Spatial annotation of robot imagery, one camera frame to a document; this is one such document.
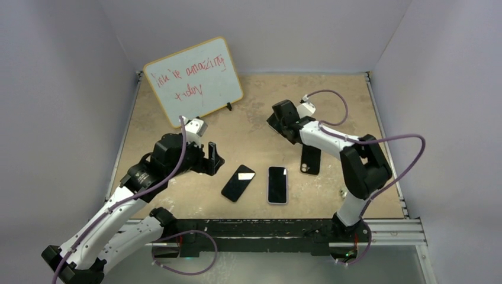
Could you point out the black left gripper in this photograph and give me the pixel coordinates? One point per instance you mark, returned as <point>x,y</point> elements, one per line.
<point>208,165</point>

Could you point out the white board with yellow frame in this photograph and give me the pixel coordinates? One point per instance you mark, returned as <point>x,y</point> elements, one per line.
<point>196,81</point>

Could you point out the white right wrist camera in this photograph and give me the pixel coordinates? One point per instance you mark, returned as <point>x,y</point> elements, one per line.
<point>305,108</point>

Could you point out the black phone with white sticker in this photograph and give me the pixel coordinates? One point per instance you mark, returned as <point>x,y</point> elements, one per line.
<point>238,183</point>

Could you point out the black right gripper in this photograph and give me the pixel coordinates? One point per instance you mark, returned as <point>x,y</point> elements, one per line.
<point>279,126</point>

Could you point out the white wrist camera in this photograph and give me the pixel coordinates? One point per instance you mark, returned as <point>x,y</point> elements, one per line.
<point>305,108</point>
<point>194,130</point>

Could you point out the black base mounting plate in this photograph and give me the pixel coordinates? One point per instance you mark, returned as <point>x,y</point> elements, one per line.
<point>318,237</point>

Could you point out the black phone case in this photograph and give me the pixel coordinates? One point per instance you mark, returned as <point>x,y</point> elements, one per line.
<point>310,160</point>

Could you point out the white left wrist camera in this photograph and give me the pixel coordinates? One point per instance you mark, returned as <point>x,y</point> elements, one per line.
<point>194,130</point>

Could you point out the lavender phone case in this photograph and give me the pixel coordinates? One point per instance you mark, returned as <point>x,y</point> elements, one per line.
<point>277,185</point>

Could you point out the aluminium frame rail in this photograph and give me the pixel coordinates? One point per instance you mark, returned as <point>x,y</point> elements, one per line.
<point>397,232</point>

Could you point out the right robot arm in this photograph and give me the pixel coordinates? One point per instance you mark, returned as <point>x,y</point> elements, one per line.
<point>364,166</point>

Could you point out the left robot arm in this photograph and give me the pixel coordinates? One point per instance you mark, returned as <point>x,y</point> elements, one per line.
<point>99,246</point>

